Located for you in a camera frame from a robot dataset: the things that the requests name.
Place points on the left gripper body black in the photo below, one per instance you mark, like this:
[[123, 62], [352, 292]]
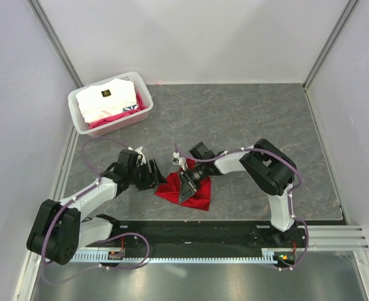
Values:
[[140, 177]]

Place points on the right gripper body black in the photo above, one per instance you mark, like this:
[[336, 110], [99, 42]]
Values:
[[197, 175]]

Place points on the red cloth napkin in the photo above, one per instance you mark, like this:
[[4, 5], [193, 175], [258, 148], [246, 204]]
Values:
[[170, 191]]

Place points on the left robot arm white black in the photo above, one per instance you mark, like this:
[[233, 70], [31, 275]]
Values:
[[60, 227]]

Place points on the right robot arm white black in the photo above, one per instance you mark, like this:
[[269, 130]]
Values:
[[269, 168]]

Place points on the white plastic basket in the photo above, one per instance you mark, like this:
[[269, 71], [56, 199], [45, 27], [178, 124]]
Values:
[[83, 128]]

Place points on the pink folded towel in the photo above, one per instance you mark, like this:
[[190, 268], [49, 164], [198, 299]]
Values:
[[126, 112]]

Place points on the white folded shirt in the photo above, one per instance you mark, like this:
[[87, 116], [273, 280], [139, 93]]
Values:
[[99, 101]]

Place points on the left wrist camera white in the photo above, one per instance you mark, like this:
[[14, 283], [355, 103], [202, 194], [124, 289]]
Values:
[[141, 159]]

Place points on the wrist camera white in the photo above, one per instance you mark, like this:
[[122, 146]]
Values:
[[177, 160], [141, 159]]

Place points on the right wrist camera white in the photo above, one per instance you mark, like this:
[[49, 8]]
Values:
[[177, 160]]

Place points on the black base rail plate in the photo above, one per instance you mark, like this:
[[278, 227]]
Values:
[[207, 239]]

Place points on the white slotted cable duct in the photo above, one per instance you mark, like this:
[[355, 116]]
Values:
[[104, 256]]

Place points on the aluminium frame rail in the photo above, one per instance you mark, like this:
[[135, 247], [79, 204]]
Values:
[[337, 238]]

